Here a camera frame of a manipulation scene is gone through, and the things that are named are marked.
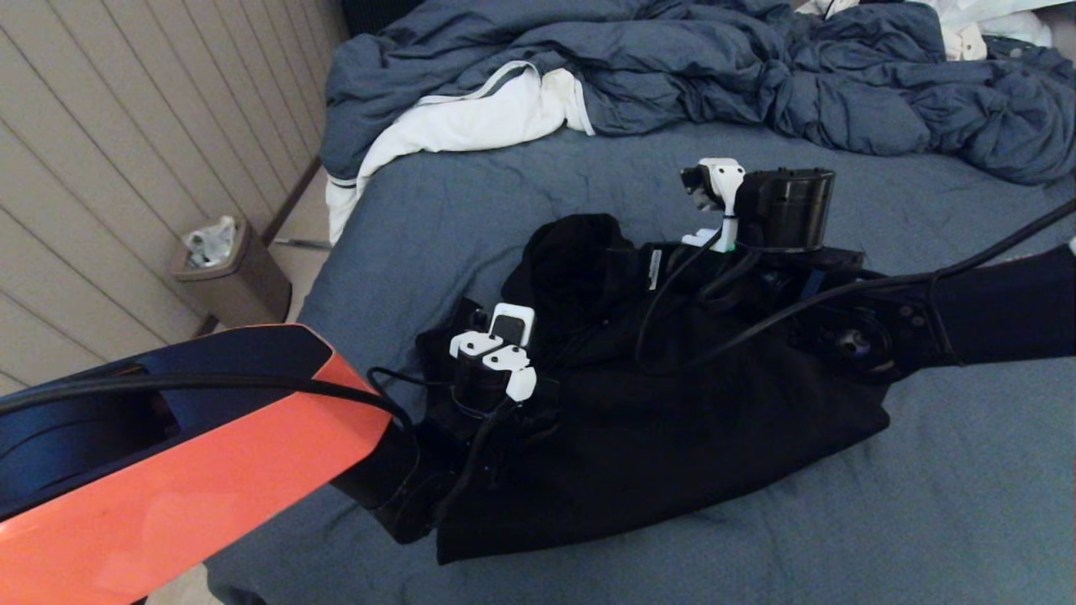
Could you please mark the white garment with dark trim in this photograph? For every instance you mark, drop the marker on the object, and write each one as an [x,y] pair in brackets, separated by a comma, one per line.
[454,122]

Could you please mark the crumpled blue duvet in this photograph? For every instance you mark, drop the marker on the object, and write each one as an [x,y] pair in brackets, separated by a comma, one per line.
[672,59]

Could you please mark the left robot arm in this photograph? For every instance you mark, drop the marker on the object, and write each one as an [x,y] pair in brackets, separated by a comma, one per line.
[168,487]

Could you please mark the cream crumpled garment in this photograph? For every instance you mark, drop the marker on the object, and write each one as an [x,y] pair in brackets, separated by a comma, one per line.
[962,38]

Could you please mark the dark headboard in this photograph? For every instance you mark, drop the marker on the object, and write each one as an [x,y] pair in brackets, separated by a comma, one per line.
[378,15]

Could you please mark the black zip hoodie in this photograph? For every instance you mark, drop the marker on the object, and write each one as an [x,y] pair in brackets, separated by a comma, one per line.
[672,454]

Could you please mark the blue bed sheet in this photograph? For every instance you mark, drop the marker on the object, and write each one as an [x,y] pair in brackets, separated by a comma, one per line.
[925,521]

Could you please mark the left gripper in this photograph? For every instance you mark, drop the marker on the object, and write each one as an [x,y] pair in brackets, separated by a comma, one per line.
[542,403]

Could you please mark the white pillow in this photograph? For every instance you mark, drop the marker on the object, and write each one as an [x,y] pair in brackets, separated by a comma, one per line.
[1004,15]

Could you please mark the white plastic bin bag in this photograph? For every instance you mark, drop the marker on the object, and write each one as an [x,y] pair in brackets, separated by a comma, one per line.
[212,242]

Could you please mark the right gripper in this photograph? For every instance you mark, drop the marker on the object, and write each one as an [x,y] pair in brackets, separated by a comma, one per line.
[756,273]

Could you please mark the beige trash bin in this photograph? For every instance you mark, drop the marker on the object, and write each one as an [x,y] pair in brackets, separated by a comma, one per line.
[239,290]

